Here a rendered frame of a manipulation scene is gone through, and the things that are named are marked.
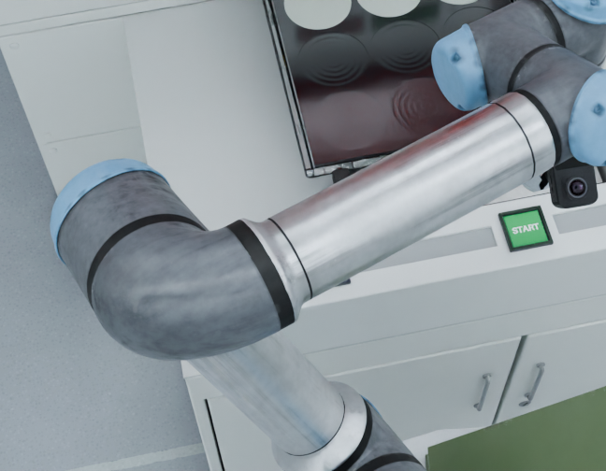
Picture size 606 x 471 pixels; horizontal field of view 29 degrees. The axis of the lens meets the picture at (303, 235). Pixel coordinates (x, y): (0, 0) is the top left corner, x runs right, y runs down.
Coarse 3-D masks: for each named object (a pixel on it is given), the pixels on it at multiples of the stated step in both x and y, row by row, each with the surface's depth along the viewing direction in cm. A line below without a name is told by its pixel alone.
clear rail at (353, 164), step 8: (392, 152) 161; (352, 160) 161; (360, 160) 161; (368, 160) 161; (376, 160) 161; (312, 168) 160; (320, 168) 160; (328, 168) 160; (336, 168) 160; (352, 168) 161; (360, 168) 161; (312, 176) 160; (320, 176) 160
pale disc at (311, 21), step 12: (288, 0) 175; (300, 0) 175; (312, 0) 175; (324, 0) 175; (336, 0) 175; (348, 0) 175; (288, 12) 174; (300, 12) 174; (312, 12) 174; (324, 12) 174; (336, 12) 174; (348, 12) 174; (300, 24) 173; (312, 24) 173; (324, 24) 173; (336, 24) 173
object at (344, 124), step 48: (432, 0) 175; (480, 0) 174; (288, 48) 171; (336, 48) 171; (384, 48) 171; (432, 48) 170; (336, 96) 166; (384, 96) 166; (432, 96) 166; (336, 144) 162; (384, 144) 162
